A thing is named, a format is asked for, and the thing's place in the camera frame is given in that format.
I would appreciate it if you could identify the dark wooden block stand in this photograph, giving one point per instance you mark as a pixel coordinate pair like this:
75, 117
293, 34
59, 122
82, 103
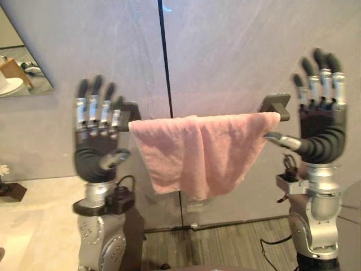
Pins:
12, 192

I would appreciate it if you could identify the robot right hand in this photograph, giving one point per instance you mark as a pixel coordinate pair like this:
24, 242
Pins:
321, 132

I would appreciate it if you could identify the pink towel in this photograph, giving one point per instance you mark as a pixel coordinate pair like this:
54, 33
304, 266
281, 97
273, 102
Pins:
203, 152

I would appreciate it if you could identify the black vertical wall strip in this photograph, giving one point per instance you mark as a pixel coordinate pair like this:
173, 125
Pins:
166, 70

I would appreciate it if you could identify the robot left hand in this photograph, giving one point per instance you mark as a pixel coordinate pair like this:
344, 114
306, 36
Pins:
90, 146

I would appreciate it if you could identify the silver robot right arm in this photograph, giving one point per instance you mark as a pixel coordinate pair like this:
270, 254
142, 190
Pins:
318, 214

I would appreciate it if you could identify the dark towel bar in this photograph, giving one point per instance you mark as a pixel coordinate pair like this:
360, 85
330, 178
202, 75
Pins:
275, 104

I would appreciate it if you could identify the wall mirror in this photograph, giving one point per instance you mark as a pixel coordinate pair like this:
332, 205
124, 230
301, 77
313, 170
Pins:
14, 73

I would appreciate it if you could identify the white flower decoration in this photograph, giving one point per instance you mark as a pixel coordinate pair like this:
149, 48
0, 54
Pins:
4, 170

